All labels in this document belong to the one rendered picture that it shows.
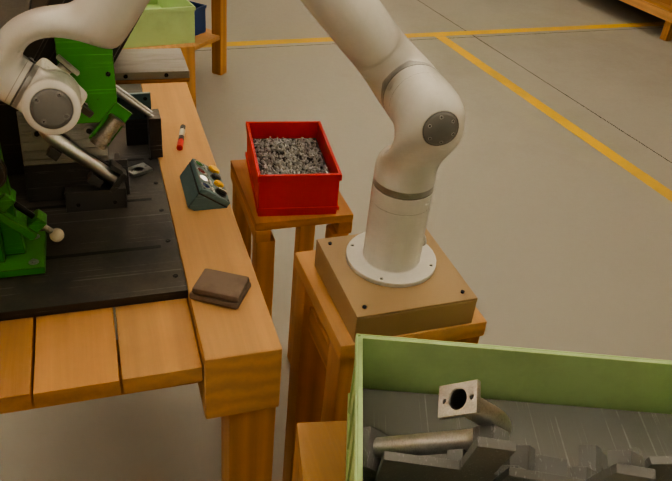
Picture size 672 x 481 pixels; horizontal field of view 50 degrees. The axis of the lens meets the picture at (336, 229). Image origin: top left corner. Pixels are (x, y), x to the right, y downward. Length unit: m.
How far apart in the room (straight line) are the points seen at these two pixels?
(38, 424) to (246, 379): 1.23
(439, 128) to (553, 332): 1.82
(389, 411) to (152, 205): 0.74
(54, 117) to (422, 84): 0.59
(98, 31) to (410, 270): 0.75
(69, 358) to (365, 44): 0.73
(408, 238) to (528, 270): 1.86
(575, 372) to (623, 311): 1.84
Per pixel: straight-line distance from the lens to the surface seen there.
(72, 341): 1.38
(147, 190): 1.76
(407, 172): 1.33
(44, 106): 1.18
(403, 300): 1.42
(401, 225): 1.40
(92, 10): 1.15
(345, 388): 1.49
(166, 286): 1.45
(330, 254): 1.51
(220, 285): 1.39
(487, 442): 0.89
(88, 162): 1.67
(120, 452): 2.35
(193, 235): 1.59
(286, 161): 1.92
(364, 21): 1.19
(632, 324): 3.14
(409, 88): 1.26
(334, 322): 1.45
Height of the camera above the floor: 1.79
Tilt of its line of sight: 33 degrees down
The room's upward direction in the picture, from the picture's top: 6 degrees clockwise
